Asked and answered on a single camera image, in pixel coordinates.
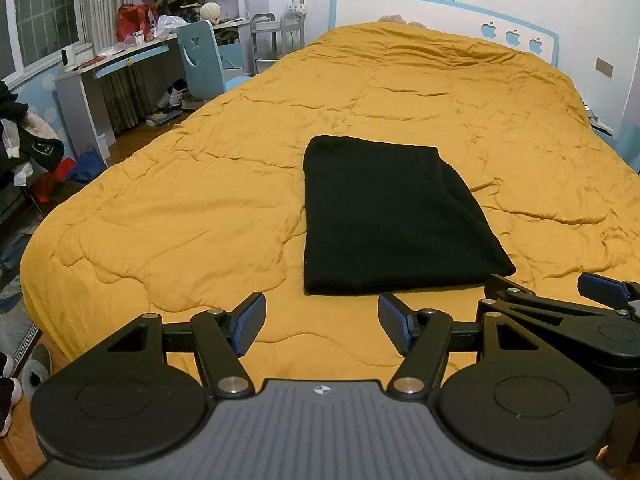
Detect yellow quilt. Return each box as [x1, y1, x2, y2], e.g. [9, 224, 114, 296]
[19, 22, 640, 391]

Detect white items on nightstand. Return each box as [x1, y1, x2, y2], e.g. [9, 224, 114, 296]
[582, 102, 617, 137]

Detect light blue chair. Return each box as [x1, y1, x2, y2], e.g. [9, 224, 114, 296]
[176, 19, 251, 111]

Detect beige plush toy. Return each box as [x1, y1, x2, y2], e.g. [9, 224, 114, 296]
[377, 14, 426, 29]

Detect grey metal cart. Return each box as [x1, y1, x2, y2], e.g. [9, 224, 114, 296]
[250, 10, 306, 77]

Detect sheer window curtain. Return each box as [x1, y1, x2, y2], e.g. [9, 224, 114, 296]
[77, 0, 132, 47]

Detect blue cloth bag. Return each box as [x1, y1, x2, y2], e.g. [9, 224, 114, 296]
[65, 147, 109, 186]

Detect red cloth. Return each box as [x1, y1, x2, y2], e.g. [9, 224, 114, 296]
[29, 157, 76, 206]

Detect grey slipper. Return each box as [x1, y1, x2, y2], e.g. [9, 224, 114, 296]
[20, 345, 54, 397]

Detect grey patterned rug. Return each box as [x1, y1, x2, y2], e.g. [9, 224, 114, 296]
[0, 270, 42, 362]

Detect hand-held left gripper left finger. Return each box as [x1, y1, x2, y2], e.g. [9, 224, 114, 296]
[102, 291, 267, 400]

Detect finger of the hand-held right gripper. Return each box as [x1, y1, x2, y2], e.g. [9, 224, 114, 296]
[576, 272, 640, 316]
[477, 274, 617, 332]

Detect black sweater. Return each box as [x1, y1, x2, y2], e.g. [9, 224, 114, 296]
[301, 135, 517, 297]

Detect window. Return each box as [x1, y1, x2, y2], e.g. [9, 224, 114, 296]
[7, 0, 83, 74]

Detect white blue bed headboard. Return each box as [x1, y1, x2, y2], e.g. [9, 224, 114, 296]
[330, 0, 560, 68]

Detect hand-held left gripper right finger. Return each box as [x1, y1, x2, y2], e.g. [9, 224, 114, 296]
[378, 291, 544, 400]

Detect white blue desk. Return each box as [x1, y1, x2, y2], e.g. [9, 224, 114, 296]
[54, 17, 251, 166]

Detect dark clothes pile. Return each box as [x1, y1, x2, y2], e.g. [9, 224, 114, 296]
[0, 80, 66, 177]

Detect red bag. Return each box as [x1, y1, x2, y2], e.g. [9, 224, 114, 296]
[116, 2, 159, 44]

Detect white plastic bag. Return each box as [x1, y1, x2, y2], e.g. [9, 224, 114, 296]
[152, 14, 189, 39]

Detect black white shoe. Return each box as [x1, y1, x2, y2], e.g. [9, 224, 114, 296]
[0, 352, 24, 437]

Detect olive desk curtain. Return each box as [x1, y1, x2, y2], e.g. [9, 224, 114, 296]
[102, 60, 151, 132]

